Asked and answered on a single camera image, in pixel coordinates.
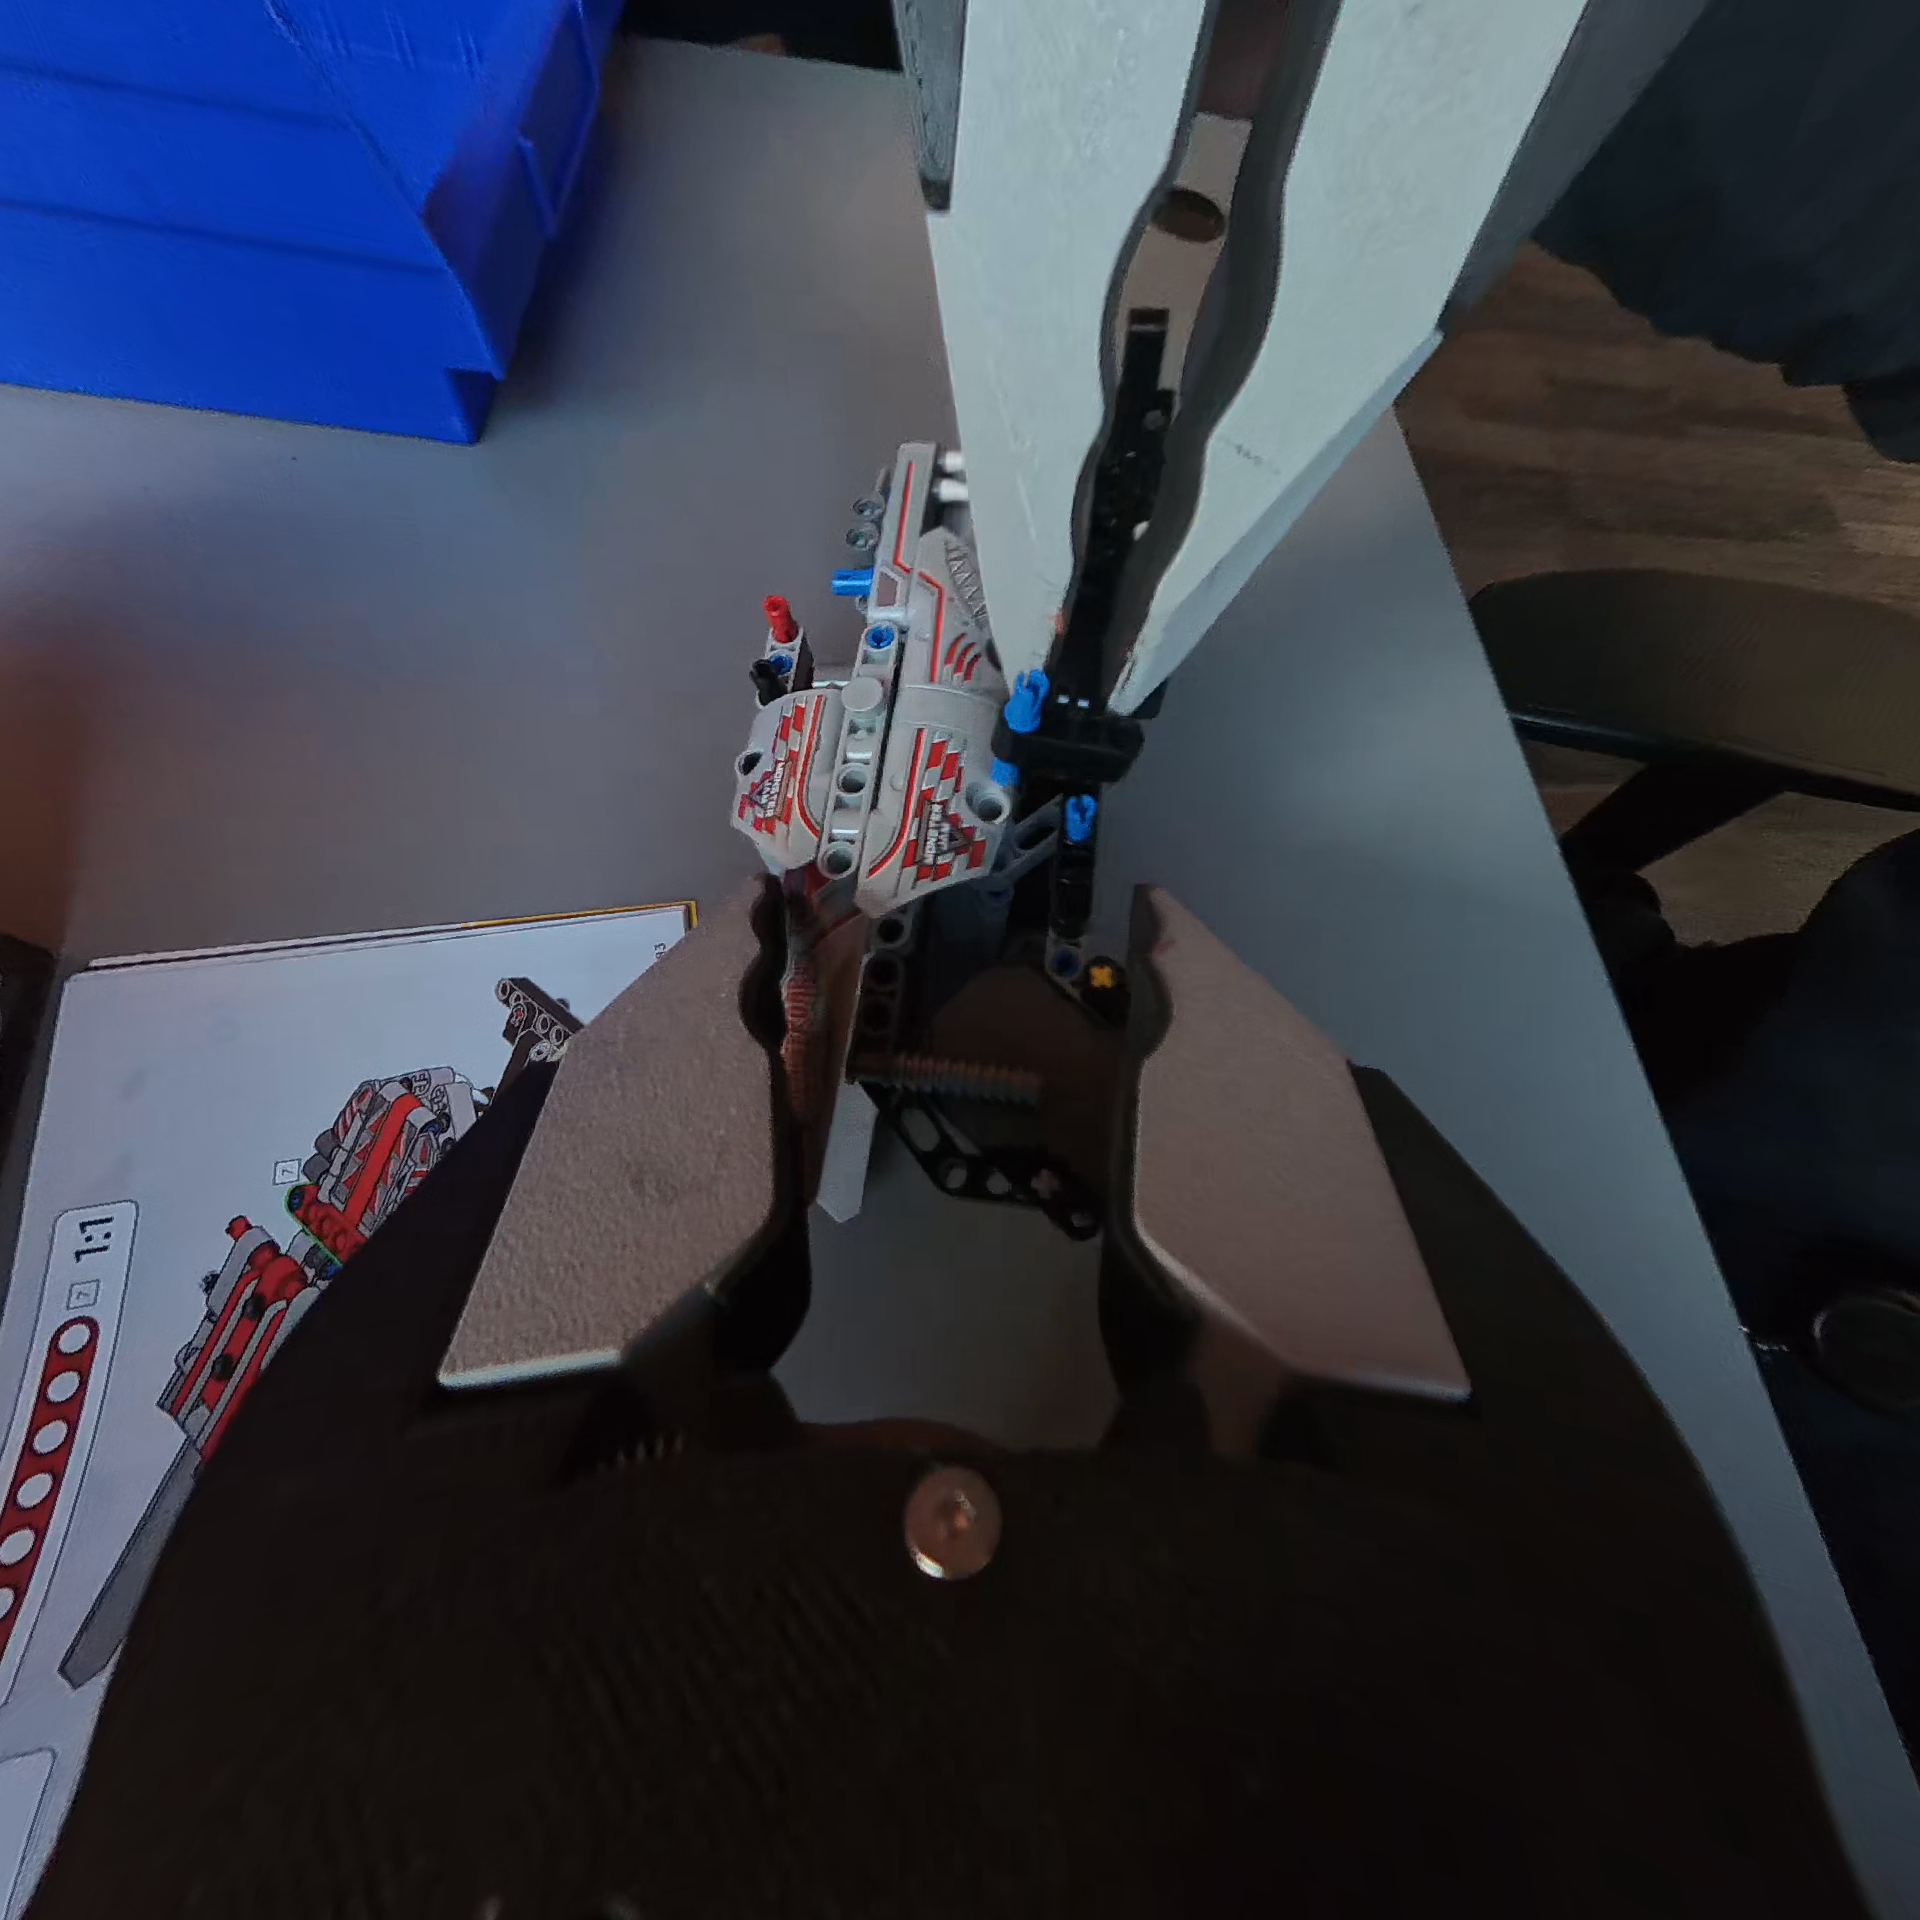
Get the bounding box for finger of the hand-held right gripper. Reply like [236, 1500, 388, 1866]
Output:
[1114, 0, 1589, 714]
[921, 0, 1213, 689]

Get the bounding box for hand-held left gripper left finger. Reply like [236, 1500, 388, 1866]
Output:
[434, 872, 824, 1397]

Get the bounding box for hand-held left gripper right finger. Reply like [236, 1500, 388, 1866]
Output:
[1094, 885, 1473, 1449]

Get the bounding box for black lego beam blue pins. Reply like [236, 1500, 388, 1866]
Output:
[988, 306, 1186, 785]

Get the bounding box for grey red lego truck model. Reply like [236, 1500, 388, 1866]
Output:
[728, 439, 1152, 1249]

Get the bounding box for person's right forearm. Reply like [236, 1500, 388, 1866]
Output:
[1528, 0, 1920, 459]

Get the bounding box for lego instruction booklet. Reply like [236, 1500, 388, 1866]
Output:
[0, 901, 700, 1920]

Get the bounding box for black printed lego box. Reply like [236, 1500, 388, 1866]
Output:
[0, 931, 62, 1187]

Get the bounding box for blue plastic bin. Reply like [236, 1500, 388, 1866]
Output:
[0, 0, 624, 446]

